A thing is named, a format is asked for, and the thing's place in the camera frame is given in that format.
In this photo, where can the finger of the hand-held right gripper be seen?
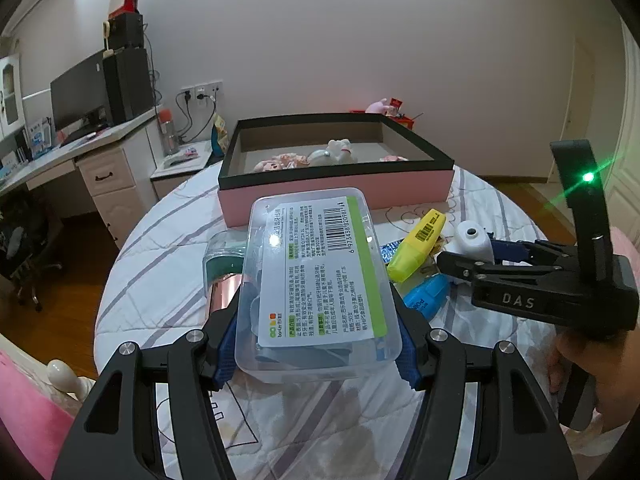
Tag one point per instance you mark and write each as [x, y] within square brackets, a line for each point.
[506, 251]
[452, 263]

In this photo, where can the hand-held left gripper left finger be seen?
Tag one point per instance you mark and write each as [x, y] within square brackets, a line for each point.
[227, 352]

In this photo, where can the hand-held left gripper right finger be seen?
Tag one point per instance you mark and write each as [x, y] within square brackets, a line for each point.
[411, 360]

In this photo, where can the white rounded device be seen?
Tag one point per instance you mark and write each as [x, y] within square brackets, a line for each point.
[470, 242]

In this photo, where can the yellow highlighter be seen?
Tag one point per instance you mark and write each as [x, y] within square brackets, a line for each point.
[417, 245]

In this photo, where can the rose gold and teal jar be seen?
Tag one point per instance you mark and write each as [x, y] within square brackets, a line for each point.
[222, 300]

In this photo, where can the clear plastic box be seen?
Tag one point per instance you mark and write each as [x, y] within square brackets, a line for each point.
[320, 285]

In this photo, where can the pink bead packet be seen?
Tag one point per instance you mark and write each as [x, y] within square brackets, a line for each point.
[393, 158]

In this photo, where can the pink box with black rim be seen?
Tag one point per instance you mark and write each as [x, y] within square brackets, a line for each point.
[325, 207]

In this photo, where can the small pink doll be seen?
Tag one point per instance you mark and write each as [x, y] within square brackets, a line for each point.
[267, 166]
[292, 161]

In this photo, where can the person's right hand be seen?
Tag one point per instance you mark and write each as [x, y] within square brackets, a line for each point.
[616, 375]

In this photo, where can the pink bed blanket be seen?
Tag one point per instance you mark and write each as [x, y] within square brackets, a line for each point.
[625, 242]

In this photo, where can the striped white tablecloth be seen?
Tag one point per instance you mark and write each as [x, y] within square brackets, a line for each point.
[165, 240]

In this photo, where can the red storage crate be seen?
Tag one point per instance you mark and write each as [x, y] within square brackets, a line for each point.
[406, 123]

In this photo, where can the red and white packets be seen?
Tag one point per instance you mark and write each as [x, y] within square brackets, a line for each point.
[395, 104]

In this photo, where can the white door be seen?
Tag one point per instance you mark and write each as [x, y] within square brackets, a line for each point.
[584, 95]

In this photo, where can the pink plush toy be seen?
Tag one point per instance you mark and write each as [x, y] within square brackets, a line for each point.
[376, 106]

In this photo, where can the white wardrobe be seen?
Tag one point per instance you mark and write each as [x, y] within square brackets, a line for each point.
[631, 125]

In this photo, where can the small pink packet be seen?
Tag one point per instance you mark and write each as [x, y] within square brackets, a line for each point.
[189, 151]

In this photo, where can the pink fabric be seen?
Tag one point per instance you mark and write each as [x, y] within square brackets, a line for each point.
[25, 410]

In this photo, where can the yellow and blue snack bag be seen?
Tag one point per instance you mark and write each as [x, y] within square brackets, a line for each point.
[219, 135]

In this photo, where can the clear bottle with red cap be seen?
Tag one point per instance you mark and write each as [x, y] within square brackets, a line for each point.
[169, 132]

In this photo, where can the office chair with patterned cover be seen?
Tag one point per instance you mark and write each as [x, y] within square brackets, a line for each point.
[20, 240]

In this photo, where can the white computer desk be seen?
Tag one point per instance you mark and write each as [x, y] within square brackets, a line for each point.
[100, 147]

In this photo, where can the black keyboard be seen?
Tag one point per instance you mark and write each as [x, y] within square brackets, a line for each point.
[85, 135]

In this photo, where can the blue and white carton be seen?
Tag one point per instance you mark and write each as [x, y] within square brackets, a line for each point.
[40, 139]

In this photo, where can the black computer tower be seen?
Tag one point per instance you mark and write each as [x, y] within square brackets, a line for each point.
[127, 85]

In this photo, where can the black computer monitor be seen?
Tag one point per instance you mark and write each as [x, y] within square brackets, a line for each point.
[77, 95]

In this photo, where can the cream stick-shaped object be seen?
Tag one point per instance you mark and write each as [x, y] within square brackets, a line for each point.
[106, 40]

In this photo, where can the black speaker box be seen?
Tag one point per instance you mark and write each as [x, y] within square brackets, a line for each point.
[125, 32]

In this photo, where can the white glass-door hutch cabinet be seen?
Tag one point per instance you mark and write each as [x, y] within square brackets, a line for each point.
[10, 95]

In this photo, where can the white round post knob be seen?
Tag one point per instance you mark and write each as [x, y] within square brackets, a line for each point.
[67, 375]

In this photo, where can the white wall socket strip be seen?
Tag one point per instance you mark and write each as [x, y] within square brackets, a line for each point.
[201, 90]

